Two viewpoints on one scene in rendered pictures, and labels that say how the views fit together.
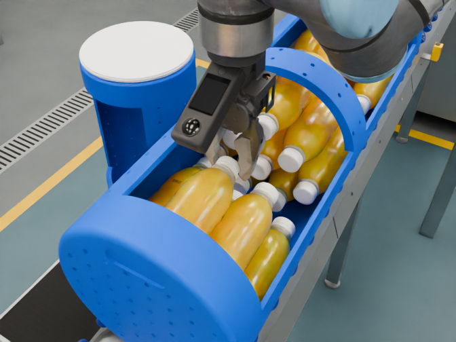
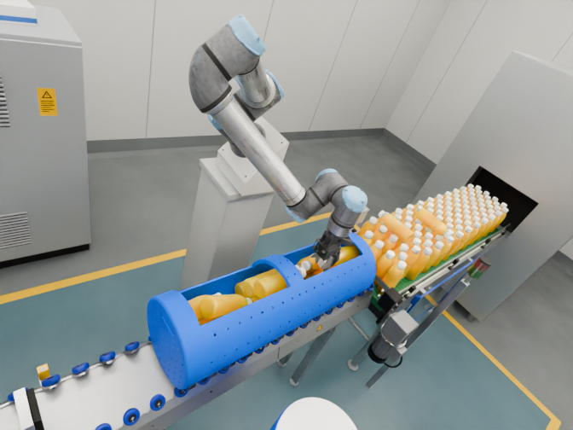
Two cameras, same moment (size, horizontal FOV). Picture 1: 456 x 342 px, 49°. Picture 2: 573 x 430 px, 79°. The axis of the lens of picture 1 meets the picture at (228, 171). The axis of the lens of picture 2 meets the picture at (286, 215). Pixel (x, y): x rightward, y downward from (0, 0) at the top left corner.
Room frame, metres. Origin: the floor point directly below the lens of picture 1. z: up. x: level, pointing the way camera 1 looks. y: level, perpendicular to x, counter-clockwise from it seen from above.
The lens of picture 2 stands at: (1.62, -0.03, 2.10)
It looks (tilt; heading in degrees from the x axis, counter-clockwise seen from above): 36 degrees down; 189
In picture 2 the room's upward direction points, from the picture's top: 22 degrees clockwise
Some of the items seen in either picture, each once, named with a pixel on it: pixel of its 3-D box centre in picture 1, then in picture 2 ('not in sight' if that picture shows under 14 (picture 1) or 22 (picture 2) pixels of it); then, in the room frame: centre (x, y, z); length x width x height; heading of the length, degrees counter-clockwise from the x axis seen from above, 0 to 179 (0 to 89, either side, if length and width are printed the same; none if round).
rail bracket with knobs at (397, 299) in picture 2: not in sight; (388, 299); (0.30, 0.37, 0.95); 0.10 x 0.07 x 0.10; 61
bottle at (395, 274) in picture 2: not in sight; (391, 278); (0.20, 0.34, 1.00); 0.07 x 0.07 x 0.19
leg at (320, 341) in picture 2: not in sight; (310, 356); (0.33, 0.20, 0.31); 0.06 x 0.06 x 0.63; 61
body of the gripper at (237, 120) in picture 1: (238, 81); (330, 241); (0.56, -0.01, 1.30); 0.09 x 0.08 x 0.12; 150
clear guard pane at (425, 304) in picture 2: not in sight; (431, 299); (-0.18, 0.72, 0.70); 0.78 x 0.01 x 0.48; 151
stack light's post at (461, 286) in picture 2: not in sight; (409, 341); (0.08, 0.67, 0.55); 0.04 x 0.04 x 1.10; 61
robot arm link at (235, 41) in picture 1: (233, 25); (340, 225); (0.56, -0.01, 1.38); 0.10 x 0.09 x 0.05; 60
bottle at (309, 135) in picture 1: (314, 125); (269, 281); (0.71, -0.15, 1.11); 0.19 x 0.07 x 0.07; 151
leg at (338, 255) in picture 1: (345, 231); not in sight; (1.12, -0.41, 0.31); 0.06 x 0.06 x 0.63; 61
